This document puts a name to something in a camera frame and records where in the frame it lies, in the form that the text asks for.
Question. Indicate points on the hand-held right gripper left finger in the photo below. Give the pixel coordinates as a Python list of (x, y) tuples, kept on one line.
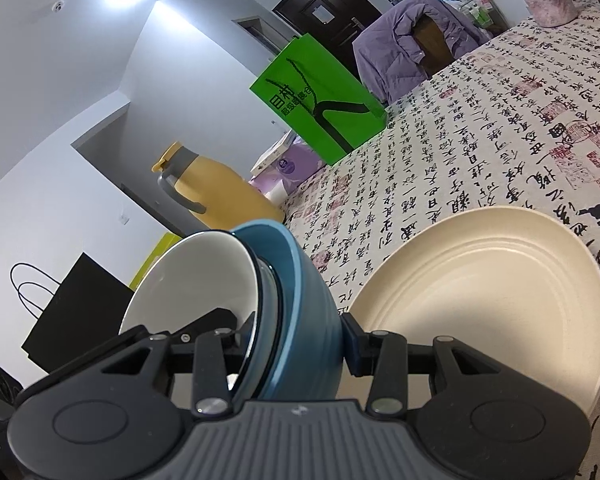
[(207, 365)]

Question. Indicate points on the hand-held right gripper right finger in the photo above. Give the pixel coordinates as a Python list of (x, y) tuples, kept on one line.
[(352, 345)]

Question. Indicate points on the blue bowl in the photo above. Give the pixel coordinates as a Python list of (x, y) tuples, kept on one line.
[(315, 320)]

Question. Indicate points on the cream plate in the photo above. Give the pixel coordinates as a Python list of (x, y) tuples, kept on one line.
[(480, 300)]

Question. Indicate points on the yellow-green printed bag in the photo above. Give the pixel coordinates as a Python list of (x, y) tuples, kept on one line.
[(155, 260)]

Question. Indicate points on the black paper bag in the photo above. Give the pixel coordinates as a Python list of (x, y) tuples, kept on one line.
[(80, 310)]

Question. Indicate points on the yellow thermos jug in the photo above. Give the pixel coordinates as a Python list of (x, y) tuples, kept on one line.
[(220, 195)]

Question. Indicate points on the purple tissue pack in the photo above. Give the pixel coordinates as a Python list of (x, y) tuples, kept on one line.
[(290, 170)]

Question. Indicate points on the flat white box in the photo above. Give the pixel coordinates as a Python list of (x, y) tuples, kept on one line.
[(275, 152)]

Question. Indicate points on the green paper bag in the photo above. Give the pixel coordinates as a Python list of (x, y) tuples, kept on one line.
[(320, 110)]

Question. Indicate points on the calligraphy print tablecloth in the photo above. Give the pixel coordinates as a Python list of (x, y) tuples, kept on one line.
[(480, 135)]

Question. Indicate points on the purple padded jacket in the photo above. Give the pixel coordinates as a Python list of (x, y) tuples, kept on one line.
[(390, 45)]

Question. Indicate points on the wooden chair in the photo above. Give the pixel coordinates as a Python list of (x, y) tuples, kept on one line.
[(435, 42)]

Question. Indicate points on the dark entrance door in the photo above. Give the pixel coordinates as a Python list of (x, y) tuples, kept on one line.
[(300, 5)]

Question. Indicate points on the storage cart with bottles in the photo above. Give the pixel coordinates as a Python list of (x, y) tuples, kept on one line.
[(480, 10)]

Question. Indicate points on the white wall switch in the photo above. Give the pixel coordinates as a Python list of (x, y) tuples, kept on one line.
[(124, 218)]

